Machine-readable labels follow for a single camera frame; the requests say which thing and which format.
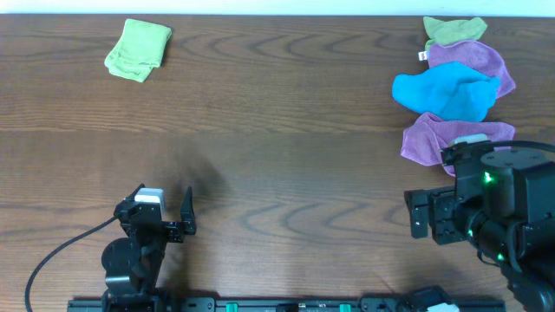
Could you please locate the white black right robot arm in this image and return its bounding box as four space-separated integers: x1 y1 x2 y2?
404 140 554 311

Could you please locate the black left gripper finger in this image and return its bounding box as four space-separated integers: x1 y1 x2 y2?
124 184 145 202
180 186 197 235

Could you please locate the upper purple cloth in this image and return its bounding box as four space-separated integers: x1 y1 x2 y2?
418 40 516 98

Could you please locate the small green cloth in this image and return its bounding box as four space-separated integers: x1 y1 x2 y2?
423 16 487 51

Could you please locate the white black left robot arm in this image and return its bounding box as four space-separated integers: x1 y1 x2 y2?
101 185 197 311

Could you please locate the light green cloth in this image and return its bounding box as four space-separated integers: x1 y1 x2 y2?
104 18 172 83

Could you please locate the blue cloth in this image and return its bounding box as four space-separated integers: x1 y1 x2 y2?
392 62 501 122

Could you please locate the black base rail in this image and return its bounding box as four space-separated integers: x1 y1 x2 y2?
67 286 506 312

